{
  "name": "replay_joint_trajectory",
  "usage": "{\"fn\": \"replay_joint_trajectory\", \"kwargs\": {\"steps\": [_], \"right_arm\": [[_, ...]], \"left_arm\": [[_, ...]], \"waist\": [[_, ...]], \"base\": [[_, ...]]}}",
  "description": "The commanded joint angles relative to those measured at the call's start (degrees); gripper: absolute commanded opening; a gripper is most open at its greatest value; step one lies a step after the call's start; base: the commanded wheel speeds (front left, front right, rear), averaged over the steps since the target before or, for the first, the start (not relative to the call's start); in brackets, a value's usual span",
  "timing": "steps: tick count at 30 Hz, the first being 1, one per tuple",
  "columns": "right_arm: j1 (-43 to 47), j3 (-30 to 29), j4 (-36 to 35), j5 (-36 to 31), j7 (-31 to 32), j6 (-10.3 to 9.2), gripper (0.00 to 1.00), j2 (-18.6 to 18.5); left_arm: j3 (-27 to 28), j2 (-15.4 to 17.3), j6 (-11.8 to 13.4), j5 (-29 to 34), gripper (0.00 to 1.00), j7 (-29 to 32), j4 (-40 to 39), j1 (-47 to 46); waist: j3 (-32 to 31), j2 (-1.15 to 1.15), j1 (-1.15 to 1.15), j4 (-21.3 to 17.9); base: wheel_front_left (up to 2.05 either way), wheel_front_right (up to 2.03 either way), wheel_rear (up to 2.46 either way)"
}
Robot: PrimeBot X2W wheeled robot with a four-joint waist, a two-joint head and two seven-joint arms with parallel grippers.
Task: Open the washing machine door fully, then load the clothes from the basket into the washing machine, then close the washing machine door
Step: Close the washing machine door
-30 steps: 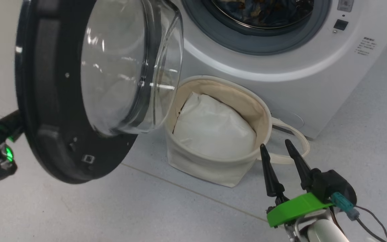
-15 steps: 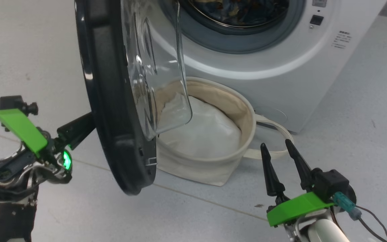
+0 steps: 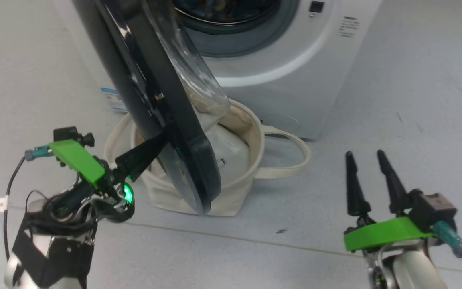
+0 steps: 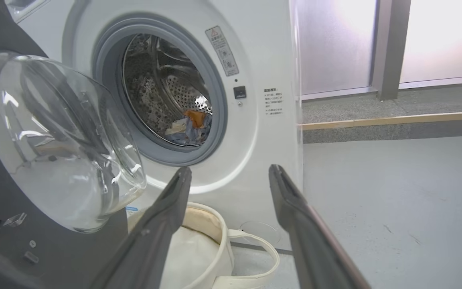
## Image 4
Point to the grey window frame pillar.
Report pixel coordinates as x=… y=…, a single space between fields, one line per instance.
x=391 y=48

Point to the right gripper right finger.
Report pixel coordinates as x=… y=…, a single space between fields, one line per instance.
x=307 y=241

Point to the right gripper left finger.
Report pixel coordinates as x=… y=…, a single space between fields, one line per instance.
x=150 y=237

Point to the grey warning sticker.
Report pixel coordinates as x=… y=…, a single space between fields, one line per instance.
x=223 y=52

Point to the dark washing machine door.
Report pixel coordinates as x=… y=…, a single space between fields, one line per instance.
x=54 y=152

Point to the blue energy label sticker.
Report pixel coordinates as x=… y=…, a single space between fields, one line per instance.
x=132 y=209

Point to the wooden floor edge strip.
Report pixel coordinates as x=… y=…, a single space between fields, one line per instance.
x=395 y=119

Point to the cream canvas laundry basket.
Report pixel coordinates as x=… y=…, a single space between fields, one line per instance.
x=203 y=249

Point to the white front-load washing machine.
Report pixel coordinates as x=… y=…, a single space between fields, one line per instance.
x=255 y=140

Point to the orange blue patchwork garment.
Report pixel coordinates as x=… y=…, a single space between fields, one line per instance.
x=196 y=118

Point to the blue bear print garment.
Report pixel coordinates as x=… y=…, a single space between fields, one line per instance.
x=193 y=137

